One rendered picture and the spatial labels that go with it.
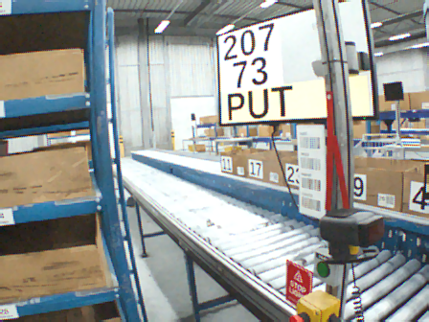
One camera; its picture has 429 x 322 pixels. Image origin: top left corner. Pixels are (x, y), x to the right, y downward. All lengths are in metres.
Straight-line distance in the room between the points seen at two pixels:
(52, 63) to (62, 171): 0.22
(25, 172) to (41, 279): 0.23
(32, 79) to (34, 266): 0.38
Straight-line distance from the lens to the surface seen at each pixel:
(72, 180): 0.62
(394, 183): 1.23
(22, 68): 0.64
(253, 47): 0.87
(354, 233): 0.51
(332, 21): 0.62
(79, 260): 0.65
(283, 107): 0.78
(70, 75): 0.62
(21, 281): 0.69
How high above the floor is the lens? 1.26
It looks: 7 degrees down
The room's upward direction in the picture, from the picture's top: 4 degrees counter-clockwise
